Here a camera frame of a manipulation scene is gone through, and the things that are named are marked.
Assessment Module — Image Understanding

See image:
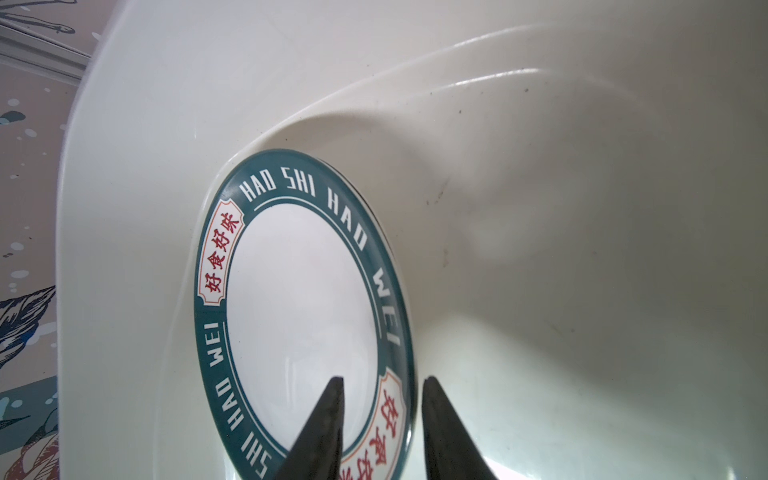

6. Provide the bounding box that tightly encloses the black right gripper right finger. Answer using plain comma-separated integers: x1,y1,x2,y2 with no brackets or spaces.
421,376,496,480

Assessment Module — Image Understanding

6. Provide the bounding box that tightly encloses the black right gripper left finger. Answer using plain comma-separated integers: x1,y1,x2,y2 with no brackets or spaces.
275,376,345,480

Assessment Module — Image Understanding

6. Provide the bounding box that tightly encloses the green rim plate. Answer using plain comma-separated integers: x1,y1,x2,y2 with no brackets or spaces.
193,149,418,479

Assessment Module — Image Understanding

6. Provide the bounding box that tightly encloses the white plastic bin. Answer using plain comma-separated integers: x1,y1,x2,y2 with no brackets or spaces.
56,1,767,479

